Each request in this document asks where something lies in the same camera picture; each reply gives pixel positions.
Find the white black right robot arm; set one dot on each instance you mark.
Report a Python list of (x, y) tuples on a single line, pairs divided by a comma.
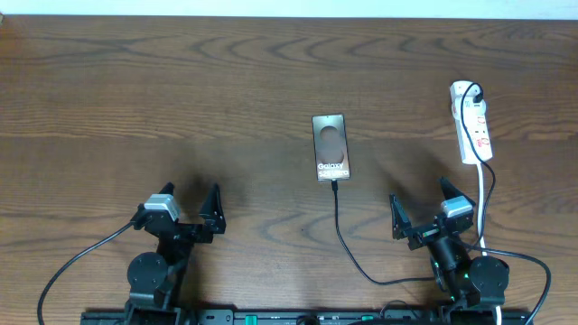
[(474, 283)]

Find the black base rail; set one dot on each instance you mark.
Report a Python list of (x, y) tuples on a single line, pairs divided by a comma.
[(229, 317)]

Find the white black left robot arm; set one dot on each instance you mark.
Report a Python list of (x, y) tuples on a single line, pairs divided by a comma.
[(155, 278)]

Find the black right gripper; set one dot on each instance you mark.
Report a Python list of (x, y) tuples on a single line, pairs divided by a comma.
[(402, 227)]

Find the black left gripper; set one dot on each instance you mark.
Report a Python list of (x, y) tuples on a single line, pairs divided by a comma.
[(214, 223)]

